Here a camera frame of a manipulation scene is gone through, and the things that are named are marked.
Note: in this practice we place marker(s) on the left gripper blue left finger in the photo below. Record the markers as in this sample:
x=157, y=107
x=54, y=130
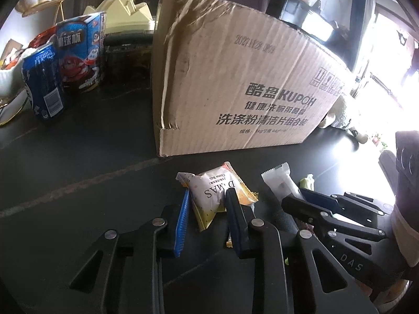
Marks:
x=182, y=224

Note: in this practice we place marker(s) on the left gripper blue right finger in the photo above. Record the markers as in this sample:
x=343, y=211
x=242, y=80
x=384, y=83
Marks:
x=238, y=217

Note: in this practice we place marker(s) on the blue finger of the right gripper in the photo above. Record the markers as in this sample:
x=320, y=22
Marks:
x=321, y=200
x=358, y=197

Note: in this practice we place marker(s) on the pale green candy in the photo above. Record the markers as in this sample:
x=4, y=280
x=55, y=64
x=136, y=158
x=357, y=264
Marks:
x=307, y=182

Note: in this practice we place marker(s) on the orange white snack packet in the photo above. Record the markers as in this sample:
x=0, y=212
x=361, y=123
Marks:
x=208, y=189

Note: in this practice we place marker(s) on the long grey white snack bar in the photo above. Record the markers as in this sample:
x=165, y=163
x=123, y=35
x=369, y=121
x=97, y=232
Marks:
x=279, y=182

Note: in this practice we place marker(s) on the right human hand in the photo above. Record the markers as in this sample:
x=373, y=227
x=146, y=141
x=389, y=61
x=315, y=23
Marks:
x=404, y=219

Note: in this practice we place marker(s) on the white plush sheep toy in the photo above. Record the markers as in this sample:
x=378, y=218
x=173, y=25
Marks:
x=345, y=115

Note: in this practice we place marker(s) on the brown cardboard box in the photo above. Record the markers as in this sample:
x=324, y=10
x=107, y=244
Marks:
x=228, y=77

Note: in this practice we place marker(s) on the blue Pepsi can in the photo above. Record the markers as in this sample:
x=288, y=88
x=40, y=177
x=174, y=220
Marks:
x=43, y=82

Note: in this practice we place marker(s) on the blue M&M snack cup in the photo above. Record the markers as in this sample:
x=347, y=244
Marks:
x=81, y=51

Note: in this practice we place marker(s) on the white shell snack tray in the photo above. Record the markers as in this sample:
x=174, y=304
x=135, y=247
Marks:
x=13, y=94

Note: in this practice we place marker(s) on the yellow mountain shaped box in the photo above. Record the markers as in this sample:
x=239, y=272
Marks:
x=124, y=15

